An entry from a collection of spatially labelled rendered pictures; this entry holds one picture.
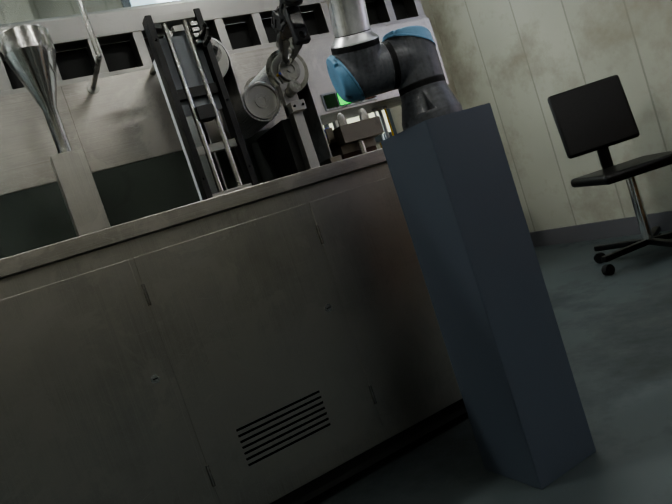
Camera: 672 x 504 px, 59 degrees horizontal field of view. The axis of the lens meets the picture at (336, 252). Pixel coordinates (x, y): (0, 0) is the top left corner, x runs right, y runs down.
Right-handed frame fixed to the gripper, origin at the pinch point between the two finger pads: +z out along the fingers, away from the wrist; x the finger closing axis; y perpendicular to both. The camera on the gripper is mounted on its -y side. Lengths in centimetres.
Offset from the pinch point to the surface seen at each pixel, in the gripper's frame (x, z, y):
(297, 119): 4.2, 11.7, -14.8
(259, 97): 12.4, 8.4, -4.1
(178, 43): 35.2, -10.4, 3.1
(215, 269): 50, 18, -57
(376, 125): -23.9, 17.5, -20.6
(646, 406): -40, 35, -136
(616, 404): -38, 41, -131
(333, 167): 10.2, 5.3, -45.8
